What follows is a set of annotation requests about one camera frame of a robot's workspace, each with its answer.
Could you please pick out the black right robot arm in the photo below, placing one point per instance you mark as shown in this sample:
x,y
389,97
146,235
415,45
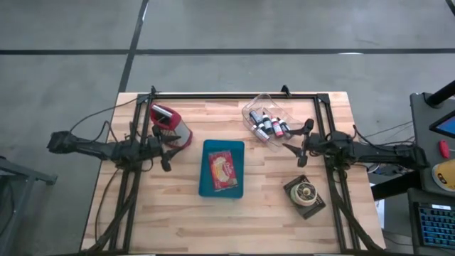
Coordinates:
x,y
373,151

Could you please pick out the grey side desk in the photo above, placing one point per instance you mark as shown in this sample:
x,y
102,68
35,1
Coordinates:
x,y
419,117

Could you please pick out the grey metal cart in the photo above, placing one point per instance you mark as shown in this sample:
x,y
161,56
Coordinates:
x,y
21,174

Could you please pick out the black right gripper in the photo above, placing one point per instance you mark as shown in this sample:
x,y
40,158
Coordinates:
x,y
318,145

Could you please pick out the black aluminium frame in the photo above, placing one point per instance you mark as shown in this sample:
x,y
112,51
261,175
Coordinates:
x,y
231,96

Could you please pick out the black frame clamp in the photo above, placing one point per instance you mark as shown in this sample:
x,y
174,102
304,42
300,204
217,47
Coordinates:
x,y
153,89
285,90

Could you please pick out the black backlit keyboard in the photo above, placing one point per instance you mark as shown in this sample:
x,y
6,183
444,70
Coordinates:
x,y
437,225

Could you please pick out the clear plastic tray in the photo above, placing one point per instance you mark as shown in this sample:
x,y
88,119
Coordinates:
x,y
259,103

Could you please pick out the red popcorn packet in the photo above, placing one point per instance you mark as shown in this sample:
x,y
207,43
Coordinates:
x,y
223,170

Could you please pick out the pink food colouring bottle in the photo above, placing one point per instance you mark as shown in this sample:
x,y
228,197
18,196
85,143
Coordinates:
x,y
277,127

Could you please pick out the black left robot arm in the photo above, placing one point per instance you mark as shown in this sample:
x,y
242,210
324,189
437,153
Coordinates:
x,y
96,149

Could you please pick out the black food colouring bottle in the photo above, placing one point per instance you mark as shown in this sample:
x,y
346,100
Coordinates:
x,y
255,116
284,126
267,123

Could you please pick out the chocolate frosted donut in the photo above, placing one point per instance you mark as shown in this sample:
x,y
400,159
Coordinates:
x,y
304,193

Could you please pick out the red computer mouse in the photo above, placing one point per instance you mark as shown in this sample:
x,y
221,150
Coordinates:
x,y
443,148

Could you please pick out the monitor with blue screen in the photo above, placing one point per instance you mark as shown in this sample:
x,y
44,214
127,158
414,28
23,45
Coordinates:
x,y
446,125

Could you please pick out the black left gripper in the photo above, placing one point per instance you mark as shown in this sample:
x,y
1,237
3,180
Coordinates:
x,y
153,148

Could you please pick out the blue plastic bin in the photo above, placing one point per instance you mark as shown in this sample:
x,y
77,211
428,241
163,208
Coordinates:
x,y
222,145

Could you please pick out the black monitor pole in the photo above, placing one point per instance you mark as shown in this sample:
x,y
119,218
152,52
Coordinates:
x,y
440,94

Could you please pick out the black mesh basket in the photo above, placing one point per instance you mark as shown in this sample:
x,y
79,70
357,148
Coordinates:
x,y
313,211

